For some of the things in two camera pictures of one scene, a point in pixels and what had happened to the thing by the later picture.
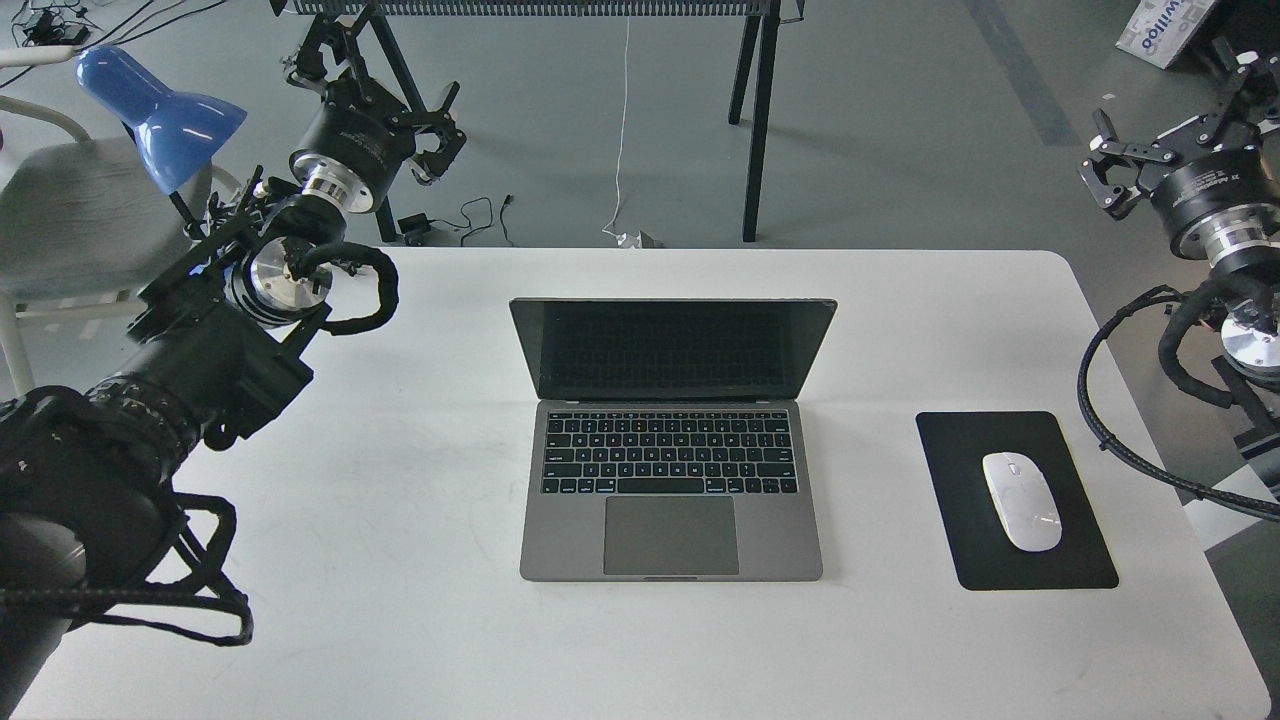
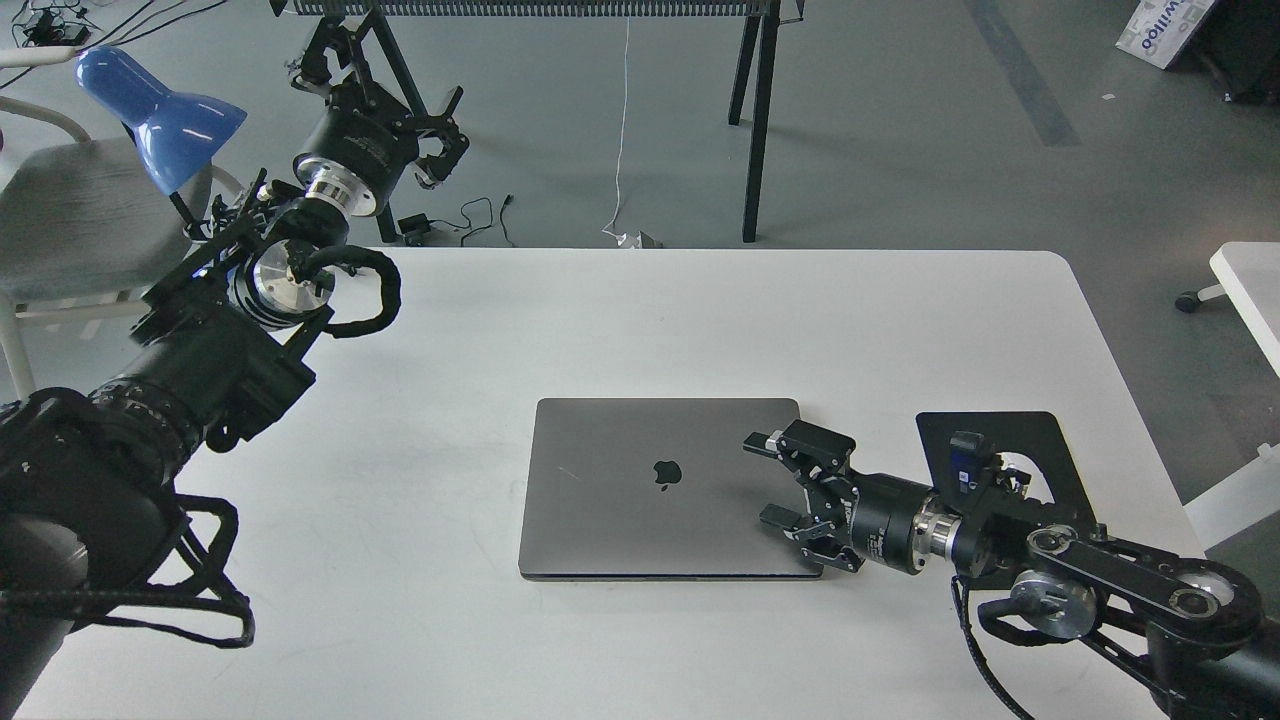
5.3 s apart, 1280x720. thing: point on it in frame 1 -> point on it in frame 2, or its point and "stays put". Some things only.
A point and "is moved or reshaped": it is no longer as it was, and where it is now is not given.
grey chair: x=83 y=223 stays put
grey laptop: x=667 y=443 is moved or reshaped
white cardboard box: x=1158 y=29 stays put
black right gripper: x=1222 y=196 -> x=890 y=519
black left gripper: x=363 y=134 stays put
